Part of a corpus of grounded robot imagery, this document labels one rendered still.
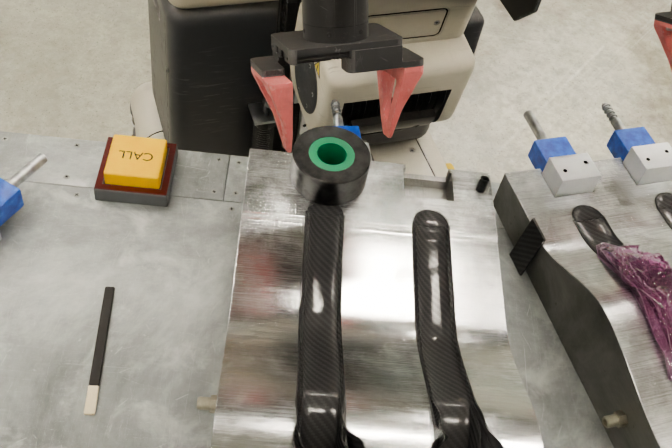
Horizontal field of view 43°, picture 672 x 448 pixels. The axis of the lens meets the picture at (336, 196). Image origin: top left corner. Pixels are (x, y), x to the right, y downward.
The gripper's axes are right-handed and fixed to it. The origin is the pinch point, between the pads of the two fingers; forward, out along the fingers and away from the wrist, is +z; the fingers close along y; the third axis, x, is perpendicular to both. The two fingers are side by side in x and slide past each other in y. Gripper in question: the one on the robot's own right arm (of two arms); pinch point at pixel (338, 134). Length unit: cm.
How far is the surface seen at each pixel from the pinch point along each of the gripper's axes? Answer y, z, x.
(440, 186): 14.2, 10.6, 7.6
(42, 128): -29, 41, 139
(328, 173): 0.4, 5.7, 4.6
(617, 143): 38.7, 10.1, 10.1
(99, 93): -14, 37, 148
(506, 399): 7.8, 18.2, -19.0
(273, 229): -5.7, 10.4, 3.8
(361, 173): 3.7, 6.0, 4.0
